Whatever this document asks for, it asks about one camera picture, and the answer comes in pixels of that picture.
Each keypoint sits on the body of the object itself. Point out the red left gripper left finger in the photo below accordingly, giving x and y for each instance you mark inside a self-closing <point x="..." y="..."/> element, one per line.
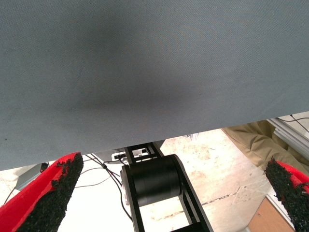
<point x="21" y="212"/>

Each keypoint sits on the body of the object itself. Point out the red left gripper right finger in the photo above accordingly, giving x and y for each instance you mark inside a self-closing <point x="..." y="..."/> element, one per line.
<point x="289" y="193"/>

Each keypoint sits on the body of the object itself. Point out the brown cardboard box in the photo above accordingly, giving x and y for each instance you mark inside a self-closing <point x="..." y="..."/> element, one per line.
<point x="266" y="215"/>

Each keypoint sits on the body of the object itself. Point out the grey power adapter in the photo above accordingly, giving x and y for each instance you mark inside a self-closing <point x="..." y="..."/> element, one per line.
<point x="29" y="177"/>

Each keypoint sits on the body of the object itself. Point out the long aluminium profile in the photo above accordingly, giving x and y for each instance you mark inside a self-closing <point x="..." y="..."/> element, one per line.
<point x="287" y="133"/>

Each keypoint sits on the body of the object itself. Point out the tan fabric bag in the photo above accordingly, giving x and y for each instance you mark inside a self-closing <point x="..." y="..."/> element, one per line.
<point x="253" y="142"/>

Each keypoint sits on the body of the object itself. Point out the white socket strip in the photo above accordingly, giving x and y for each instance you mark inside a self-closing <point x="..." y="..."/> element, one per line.
<point x="118" y="157"/>

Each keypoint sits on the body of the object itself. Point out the short aluminium profile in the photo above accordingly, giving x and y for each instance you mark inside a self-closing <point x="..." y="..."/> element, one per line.
<point x="193" y="136"/>

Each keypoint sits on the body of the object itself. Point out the dark grey table cloth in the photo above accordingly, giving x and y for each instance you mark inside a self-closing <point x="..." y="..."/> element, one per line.
<point x="144" y="60"/>

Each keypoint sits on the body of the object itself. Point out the black frame with cylinder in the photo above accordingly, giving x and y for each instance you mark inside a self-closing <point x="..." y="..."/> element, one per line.
<point x="154" y="178"/>

